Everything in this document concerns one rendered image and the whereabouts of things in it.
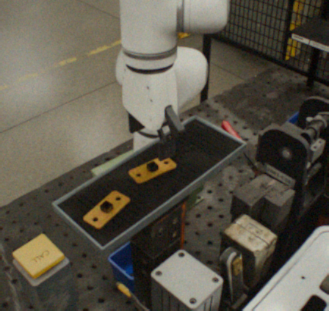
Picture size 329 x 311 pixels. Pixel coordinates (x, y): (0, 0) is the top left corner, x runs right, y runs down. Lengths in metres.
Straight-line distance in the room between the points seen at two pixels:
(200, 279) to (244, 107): 1.20
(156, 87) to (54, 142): 2.20
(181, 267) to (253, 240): 0.16
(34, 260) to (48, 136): 2.22
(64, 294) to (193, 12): 0.49
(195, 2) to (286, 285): 0.54
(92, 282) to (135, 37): 0.76
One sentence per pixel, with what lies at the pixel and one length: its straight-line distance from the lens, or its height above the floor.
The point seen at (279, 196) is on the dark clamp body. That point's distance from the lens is 0.91.
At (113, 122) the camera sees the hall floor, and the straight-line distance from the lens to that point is 2.93.
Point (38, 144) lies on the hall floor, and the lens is 2.84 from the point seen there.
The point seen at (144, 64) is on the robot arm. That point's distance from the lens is 0.64.
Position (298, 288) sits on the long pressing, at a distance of 0.87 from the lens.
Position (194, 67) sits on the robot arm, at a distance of 1.07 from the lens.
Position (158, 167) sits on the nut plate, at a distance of 0.81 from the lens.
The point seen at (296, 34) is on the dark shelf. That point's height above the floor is 1.03.
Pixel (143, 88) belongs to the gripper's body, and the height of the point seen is 1.36.
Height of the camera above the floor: 1.70
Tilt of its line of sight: 38 degrees down
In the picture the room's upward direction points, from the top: straight up
